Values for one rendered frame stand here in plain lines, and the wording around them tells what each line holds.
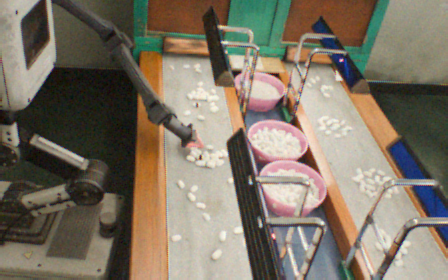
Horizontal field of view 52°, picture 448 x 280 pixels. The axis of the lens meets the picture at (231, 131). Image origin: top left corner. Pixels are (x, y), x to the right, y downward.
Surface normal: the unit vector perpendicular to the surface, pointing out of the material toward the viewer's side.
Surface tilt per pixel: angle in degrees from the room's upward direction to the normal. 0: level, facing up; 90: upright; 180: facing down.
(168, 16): 90
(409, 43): 90
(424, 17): 90
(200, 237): 0
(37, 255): 0
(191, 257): 0
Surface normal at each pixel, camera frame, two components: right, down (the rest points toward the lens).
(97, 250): 0.15, -0.79
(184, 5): 0.13, 0.61
